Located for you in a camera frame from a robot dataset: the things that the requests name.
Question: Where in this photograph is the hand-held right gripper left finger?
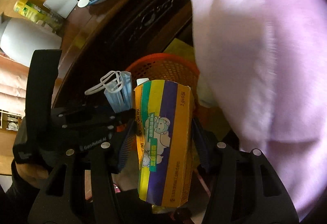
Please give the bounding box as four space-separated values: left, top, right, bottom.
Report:
28 119 137 224

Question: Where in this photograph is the white square box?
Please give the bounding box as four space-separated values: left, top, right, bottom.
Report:
43 0 78 18

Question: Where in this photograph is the red plastic mesh basket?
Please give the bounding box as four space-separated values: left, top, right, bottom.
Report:
125 53 202 122

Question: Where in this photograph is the person's left forearm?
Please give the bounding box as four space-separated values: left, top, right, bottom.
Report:
0 163 41 224

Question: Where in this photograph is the dark wooden desk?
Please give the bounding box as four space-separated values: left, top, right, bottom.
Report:
51 0 225 112

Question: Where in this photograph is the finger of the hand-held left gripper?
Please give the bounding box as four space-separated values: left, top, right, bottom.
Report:
61 110 135 137
51 105 120 122

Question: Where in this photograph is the person's left hand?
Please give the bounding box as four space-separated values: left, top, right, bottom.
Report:
11 158 52 186

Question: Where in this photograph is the white thermos kettle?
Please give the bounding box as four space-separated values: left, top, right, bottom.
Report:
0 19 63 67

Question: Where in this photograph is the green plastic bottle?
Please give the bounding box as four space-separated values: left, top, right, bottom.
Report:
13 0 64 31

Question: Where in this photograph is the striped orange medicine box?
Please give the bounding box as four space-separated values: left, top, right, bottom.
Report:
134 79 196 208

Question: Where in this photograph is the blue face mask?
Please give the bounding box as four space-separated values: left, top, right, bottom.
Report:
85 71 133 113

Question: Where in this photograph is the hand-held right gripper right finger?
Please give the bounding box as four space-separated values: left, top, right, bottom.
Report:
191 118 299 224

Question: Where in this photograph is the purple printed blanket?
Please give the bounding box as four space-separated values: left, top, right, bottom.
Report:
190 0 327 222

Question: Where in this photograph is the pink printed cloth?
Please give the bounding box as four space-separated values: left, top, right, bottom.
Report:
0 54 30 114

